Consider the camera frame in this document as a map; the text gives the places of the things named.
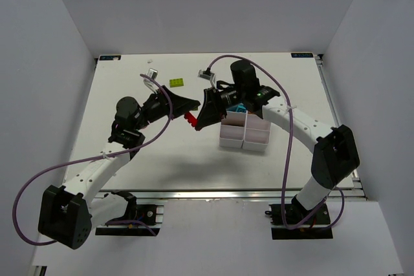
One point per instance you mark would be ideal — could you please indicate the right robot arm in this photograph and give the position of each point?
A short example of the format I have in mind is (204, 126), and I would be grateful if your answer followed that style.
(334, 152)

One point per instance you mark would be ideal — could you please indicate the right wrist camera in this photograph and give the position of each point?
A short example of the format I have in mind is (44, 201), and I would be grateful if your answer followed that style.
(207, 74)

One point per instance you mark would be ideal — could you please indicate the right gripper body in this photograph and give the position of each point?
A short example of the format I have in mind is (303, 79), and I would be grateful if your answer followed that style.
(211, 103)

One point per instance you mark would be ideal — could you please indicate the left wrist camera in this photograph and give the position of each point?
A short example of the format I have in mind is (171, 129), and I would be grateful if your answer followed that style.
(149, 79)

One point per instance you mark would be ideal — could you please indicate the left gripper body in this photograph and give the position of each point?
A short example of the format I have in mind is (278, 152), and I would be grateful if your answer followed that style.
(165, 101)

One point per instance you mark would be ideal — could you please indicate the red lego brick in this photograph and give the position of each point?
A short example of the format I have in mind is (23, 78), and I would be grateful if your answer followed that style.
(189, 117)

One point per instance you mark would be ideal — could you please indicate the aluminium rail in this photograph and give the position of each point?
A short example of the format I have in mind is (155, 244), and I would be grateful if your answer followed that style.
(260, 194)

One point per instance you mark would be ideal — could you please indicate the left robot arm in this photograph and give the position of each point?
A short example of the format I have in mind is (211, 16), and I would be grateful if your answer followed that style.
(70, 212)

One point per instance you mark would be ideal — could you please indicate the right white divided container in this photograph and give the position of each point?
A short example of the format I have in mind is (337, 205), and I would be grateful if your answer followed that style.
(257, 134)

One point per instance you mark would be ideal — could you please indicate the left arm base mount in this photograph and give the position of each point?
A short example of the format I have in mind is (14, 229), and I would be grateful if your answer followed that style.
(122, 214)

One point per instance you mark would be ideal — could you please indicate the left blue corner label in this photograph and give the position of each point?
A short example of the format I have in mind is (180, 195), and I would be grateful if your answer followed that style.
(109, 58)

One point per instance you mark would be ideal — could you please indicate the teal curved lego brick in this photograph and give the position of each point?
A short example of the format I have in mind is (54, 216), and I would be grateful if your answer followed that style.
(237, 108)

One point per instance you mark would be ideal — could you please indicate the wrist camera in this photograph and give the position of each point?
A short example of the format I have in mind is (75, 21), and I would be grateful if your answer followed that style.
(149, 79)
(207, 74)

